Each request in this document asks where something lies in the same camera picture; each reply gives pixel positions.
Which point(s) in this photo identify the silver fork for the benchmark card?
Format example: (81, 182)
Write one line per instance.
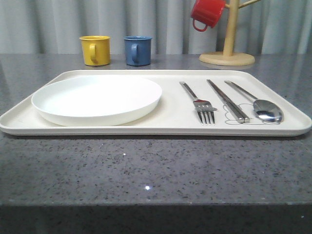
(203, 108)

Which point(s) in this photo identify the white round plate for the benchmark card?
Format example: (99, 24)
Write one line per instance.
(101, 100)

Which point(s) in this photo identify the silver chopstick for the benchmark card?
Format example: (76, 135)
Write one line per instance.
(234, 102)
(225, 102)

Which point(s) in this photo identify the silver spoon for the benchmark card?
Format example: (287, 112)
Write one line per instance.
(264, 110)

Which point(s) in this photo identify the blue mug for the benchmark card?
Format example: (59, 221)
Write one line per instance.
(138, 50)

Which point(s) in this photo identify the yellow mug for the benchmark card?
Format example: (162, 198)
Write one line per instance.
(96, 50)

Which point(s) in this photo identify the wooden mug tree stand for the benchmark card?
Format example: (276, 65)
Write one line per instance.
(228, 57)

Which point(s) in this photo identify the red mug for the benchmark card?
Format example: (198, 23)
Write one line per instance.
(207, 12)

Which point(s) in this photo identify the grey curtain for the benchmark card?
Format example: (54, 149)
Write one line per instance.
(55, 26)

